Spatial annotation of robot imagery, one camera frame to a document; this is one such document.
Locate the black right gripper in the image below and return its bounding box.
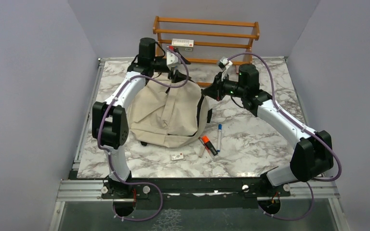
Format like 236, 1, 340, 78
201, 71, 247, 102

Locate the beige canvas backpack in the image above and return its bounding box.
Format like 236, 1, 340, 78
128, 77, 212, 148

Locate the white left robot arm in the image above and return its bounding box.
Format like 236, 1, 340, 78
92, 38, 190, 198

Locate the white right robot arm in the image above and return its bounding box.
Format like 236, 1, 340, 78
202, 64, 334, 196

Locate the white and grey box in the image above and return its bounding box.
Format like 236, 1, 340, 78
171, 38, 194, 51

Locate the blue whiteboard marker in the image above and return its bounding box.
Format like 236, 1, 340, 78
217, 124, 222, 153

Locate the orange wooden shelf rack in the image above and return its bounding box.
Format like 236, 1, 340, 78
152, 16, 261, 87

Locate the red pen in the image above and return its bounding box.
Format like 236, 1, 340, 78
198, 137, 214, 158

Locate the orange highlighter marker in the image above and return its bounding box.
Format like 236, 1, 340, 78
202, 136, 218, 156

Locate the small white eraser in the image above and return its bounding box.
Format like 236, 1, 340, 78
171, 153, 184, 161

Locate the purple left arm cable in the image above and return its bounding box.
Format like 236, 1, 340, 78
97, 46, 191, 222

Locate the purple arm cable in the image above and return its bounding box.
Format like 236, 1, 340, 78
226, 52, 343, 221
97, 46, 191, 222

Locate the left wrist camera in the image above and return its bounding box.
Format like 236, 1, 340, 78
166, 46, 181, 70

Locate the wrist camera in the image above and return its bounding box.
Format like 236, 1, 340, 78
166, 46, 181, 70
217, 57, 233, 81

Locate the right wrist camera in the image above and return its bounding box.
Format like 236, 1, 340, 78
217, 57, 233, 81

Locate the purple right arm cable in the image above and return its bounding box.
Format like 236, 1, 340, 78
226, 52, 343, 221

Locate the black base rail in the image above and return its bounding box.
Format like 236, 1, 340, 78
100, 177, 290, 210

